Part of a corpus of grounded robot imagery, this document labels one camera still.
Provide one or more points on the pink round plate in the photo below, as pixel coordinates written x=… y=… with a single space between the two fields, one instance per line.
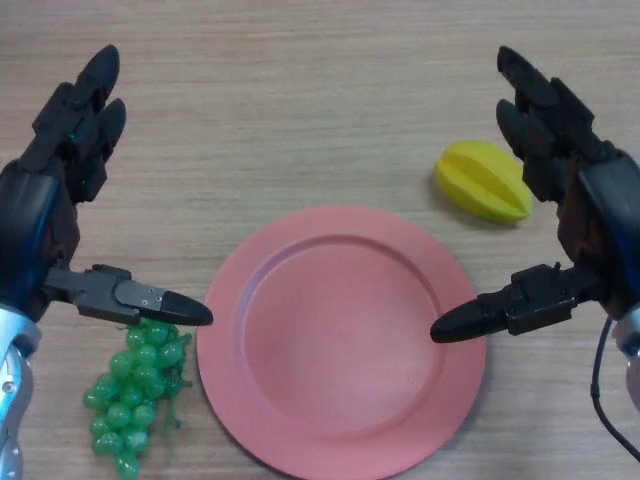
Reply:
x=340 y=340

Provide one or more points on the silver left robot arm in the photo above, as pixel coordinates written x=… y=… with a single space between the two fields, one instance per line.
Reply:
x=15 y=380

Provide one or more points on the yellow starfruit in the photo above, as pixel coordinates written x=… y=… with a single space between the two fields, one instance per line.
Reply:
x=480 y=180

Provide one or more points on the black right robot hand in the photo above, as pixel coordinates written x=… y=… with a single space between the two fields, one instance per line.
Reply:
x=600 y=200

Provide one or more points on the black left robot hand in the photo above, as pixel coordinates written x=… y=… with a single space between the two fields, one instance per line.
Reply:
x=35 y=210

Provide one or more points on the green grape bunch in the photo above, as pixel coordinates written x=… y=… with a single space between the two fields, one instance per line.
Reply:
x=130 y=395

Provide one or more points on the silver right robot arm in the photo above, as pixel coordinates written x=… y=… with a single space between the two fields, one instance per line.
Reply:
x=631 y=335

